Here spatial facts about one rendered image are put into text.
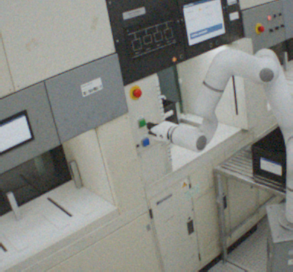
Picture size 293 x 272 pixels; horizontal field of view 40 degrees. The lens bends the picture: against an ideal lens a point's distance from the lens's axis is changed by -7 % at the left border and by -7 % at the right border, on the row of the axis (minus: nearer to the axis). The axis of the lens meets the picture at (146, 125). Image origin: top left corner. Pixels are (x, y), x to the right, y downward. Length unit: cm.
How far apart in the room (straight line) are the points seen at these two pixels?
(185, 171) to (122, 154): 44
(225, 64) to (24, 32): 76
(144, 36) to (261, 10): 91
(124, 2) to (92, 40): 23
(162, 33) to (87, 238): 103
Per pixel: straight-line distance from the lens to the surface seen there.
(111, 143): 192
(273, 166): 219
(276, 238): 187
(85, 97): 178
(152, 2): 196
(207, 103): 165
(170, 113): 238
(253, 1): 256
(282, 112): 164
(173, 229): 238
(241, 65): 156
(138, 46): 192
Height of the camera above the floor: 199
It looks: 24 degrees down
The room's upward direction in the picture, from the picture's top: 11 degrees counter-clockwise
